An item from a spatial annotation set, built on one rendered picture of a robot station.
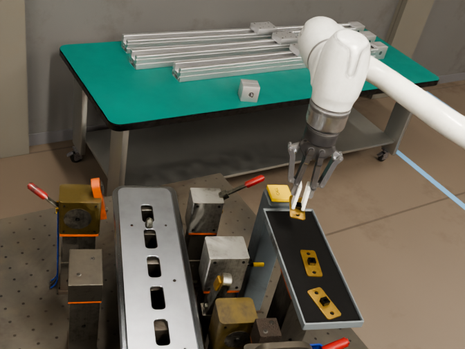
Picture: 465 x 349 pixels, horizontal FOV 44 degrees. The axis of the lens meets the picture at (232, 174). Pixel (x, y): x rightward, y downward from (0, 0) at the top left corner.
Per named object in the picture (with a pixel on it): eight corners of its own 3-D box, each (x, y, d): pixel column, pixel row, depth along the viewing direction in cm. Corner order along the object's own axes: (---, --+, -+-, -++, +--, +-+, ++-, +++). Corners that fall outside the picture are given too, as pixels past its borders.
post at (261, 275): (232, 295, 185) (261, 188, 159) (255, 294, 187) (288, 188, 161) (237, 314, 179) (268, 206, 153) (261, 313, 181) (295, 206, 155)
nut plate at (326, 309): (306, 291, 128) (307, 288, 127) (320, 287, 130) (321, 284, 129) (328, 320, 122) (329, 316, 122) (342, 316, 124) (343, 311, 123)
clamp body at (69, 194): (49, 275, 178) (48, 182, 157) (95, 274, 182) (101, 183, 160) (48, 296, 171) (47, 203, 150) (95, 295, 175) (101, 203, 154)
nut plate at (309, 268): (299, 250, 138) (300, 246, 138) (314, 251, 139) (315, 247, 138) (306, 276, 132) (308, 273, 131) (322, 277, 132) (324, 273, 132)
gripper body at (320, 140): (340, 119, 131) (329, 152, 136) (304, 112, 130) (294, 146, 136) (344, 137, 125) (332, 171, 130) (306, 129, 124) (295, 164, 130)
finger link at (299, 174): (315, 150, 129) (309, 149, 129) (298, 188, 136) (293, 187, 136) (314, 141, 133) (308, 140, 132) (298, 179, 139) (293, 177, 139)
